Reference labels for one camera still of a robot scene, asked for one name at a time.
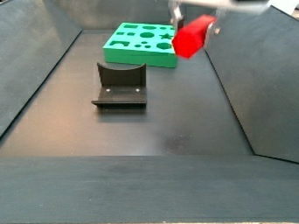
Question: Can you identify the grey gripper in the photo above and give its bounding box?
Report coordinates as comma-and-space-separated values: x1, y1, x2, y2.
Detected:
168, 0, 271, 48

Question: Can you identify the red hexagon block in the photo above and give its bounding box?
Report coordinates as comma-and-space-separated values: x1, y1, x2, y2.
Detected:
172, 15, 216, 59

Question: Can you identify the green shape sorting board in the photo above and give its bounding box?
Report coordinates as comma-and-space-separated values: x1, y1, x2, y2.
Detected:
103, 23, 177, 68

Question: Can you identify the black cradle stand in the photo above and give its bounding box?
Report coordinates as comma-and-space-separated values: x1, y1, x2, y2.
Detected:
91, 64, 147, 107

